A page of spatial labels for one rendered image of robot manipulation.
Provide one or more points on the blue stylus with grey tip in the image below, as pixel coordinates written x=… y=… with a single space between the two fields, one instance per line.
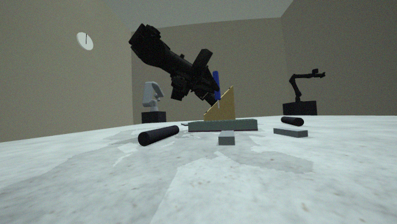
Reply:
x=217 y=94

